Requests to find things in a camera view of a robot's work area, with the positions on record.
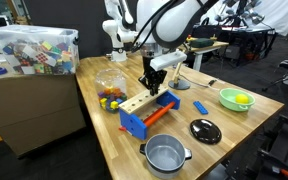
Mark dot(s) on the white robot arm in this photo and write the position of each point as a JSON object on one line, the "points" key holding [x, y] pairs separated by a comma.
{"points": [[174, 23]]}

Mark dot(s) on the white red puzzle cube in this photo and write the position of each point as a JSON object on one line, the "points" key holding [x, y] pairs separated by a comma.
{"points": [[43, 58]]}

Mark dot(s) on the black round pot lid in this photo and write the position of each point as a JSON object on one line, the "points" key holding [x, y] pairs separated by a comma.
{"points": [[205, 131]]}

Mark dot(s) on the blue toy building brick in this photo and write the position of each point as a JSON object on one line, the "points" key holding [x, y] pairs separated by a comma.
{"points": [[200, 107]]}

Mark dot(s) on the black metal cart frame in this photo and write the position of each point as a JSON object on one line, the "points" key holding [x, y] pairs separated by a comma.
{"points": [[284, 150]]}

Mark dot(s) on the yellow ball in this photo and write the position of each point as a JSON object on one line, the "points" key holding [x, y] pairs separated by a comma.
{"points": [[242, 98]]}

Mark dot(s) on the green yellow puzzle cube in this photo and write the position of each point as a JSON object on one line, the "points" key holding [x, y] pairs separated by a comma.
{"points": [[46, 45]]}

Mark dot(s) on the wooden blue toy toolbox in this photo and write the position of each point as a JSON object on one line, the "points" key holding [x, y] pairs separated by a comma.
{"points": [[134, 125]]}

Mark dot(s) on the orange small cube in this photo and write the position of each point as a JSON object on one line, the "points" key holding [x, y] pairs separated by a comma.
{"points": [[108, 91]]}

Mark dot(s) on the cardboard box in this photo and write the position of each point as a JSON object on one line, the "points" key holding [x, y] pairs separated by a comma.
{"points": [[34, 106]]}

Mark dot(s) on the dark green case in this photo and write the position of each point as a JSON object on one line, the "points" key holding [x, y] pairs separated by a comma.
{"points": [[202, 42]]}

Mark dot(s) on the yellow small cube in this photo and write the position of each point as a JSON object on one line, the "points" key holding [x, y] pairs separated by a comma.
{"points": [[114, 105]]}

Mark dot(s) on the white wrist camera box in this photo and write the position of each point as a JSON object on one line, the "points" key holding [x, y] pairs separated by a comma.
{"points": [[168, 60]]}

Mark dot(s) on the white cloth backdrop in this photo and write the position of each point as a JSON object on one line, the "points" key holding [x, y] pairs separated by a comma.
{"points": [[280, 13]]}

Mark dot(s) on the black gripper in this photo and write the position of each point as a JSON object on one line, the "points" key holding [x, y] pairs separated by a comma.
{"points": [[150, 73]]}

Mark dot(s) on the clear plastic storage bin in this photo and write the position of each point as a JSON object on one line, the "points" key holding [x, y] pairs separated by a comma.
{"points": [[34, 35]]}

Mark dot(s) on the black equipment desk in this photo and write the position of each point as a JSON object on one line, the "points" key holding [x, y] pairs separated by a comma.
{"points": [[247, 40]]}

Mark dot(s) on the white-topped side table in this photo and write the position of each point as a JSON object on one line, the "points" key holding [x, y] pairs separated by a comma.
{"points": [[215, 45]]}

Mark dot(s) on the plastic bag of toys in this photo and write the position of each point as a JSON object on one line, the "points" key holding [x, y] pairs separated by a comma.
{"points": [[110, 80]]}

